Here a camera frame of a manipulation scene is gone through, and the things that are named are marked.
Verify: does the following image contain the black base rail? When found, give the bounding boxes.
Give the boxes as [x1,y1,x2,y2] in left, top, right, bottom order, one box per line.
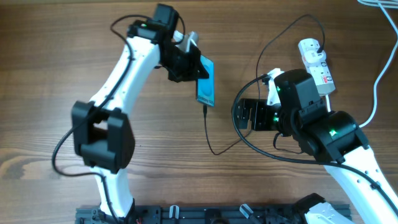
[75,203,352,224]

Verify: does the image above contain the white charger adapter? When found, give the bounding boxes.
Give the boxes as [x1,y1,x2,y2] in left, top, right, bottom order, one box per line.
[302,49,326,67]

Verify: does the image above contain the blue screen smartphone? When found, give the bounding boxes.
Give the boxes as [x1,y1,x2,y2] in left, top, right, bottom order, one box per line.
[197,55,215,107]

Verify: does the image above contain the black charging cable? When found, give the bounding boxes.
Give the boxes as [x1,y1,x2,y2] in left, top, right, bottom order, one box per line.
[202,13,326,156]

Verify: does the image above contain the white power strip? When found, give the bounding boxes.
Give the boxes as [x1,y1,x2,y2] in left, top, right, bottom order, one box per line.
[298,38,335,96]

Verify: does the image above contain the white power strip cord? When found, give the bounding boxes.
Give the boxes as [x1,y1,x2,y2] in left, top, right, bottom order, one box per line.
[325,2,398,129]

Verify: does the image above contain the white cables at corner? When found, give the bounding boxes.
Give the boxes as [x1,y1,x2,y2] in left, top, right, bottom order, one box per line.
[356,0,398,9]

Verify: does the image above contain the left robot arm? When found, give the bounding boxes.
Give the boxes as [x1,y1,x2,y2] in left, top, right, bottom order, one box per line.
[72,4,214,223]

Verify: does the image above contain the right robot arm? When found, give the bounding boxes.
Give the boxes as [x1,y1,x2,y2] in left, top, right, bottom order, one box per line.
[231,69,397,223]

